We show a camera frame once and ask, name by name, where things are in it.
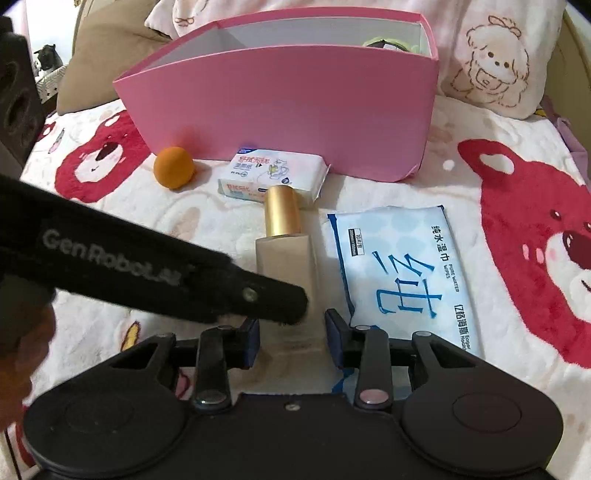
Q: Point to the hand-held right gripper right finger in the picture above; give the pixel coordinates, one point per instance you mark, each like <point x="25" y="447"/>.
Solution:
<point x="334" y="337"/>

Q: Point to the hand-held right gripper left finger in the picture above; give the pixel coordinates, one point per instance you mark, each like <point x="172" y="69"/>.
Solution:
<point x="251" y="341"/>

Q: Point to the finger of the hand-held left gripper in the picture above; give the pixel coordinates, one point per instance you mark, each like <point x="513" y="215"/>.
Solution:
<point x="272" y="300"/>

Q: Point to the foundation bottle with gold cap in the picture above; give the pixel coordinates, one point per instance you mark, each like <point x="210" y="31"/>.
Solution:
<point x="281" y="212"/>

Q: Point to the blue wet wipes pack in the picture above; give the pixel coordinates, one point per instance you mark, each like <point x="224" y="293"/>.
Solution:
<point x="392" y="258"/>

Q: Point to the orange makeup sponge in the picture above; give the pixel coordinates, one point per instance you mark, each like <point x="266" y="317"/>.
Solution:
<point x="173" y="167"/>

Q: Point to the small white tissue pack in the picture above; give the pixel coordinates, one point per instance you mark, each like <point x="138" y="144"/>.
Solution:
<point x="258" y="173"/>

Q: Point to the pink cardboard box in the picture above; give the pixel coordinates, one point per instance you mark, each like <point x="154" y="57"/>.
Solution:
<point x="300" y="106"/>

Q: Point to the green yarn skein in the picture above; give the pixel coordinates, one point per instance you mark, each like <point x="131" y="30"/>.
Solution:
<point x="392" y="45"/>

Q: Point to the person's left hand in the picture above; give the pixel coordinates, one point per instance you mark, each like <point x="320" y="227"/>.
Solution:
<point x="23" y="360"/>

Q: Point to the dark box with round hole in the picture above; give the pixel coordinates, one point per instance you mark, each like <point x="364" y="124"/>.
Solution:
<point x="18" y="106"/>

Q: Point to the brown pillow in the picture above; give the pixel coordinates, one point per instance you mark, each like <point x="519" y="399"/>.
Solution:
<point x="87" y="78"/>

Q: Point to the small cat figurine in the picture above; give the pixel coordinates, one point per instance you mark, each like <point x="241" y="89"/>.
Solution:
<point x="46" y="57"/>

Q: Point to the red bear print blanket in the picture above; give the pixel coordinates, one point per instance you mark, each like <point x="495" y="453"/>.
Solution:
<point x="508" y="152"/>

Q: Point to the purple bed sheet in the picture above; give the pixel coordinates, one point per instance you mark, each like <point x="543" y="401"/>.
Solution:
<point x="568" y="129"/>

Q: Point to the pink cartoon print pillow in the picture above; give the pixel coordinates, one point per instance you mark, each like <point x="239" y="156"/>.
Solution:
<point x="498" y="60"/>

